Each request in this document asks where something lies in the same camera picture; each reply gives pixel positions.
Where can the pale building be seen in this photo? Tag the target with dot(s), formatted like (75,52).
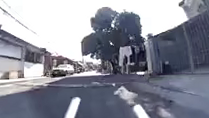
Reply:
(197,1)

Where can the pale concrete sidewalk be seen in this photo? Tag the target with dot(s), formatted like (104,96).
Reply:
(13,80)

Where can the grey asphalt road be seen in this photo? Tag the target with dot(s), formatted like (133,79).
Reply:
(94,102)

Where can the grey low building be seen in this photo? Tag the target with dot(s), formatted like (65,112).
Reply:
(9,55)

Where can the white car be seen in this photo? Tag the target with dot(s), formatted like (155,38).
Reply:
(63,69)

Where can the grey mesh fence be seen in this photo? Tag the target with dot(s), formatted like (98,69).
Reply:
(185,48)

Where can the white cloth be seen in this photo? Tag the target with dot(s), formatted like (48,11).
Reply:
(125,53)

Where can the robot's own part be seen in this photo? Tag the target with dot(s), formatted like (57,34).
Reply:
(141,113)
(71,111)

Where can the grey concrete pavement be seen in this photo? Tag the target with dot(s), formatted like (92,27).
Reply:
(193,85)

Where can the reddish brown building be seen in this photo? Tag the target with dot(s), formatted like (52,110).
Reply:
(59,60)

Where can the large dark tree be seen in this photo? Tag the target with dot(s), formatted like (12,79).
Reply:
(111,34)

